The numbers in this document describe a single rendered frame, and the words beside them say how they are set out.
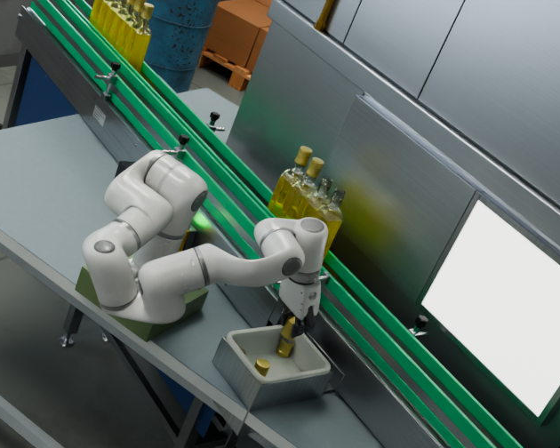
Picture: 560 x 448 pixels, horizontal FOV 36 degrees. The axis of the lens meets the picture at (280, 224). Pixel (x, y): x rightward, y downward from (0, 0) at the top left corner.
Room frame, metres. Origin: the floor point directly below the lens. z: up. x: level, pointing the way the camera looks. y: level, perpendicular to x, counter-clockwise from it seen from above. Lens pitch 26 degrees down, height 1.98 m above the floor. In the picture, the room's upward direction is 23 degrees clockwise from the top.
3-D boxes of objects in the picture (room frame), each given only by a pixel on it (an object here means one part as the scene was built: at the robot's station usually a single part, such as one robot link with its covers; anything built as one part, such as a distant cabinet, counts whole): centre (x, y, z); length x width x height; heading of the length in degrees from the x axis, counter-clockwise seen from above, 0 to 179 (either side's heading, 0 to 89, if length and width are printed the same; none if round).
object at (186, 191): (1.78, 0.25, 1.05); 0.13 x 0.10 x 0.16; 71
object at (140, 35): (2.77, 0.68, 1.02); 0.06 x 0.06 x 0.28; 46
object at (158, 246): (1.77, 0.25, 0.89); 0.16 x 0.13 x 0.15; 164
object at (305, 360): (1.69, -0.12, 0.80); 0.22 x 0.17 x 0.09; 136
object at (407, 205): (1.93, -0.39, 1.15); 0.90 x 0.03 x 0.34; 46
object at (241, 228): (2.46, 0.55, 0.92); 1.75 x 0.01 x 0.08; 46
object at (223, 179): (2.51, 0.50, 0.92); 1.75 x 0.01 x 0.08; 46
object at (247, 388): (1.71, -0.14, 0.79); 0.27 x 0.17 x 0.08; 136
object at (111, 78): (2.54, 0.69, 0.94); 0.07 x 0.04 x 0.13; 136
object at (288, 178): (2.13, 0.01, 0.99); 0.06 x 0.06 x 0.21; 48
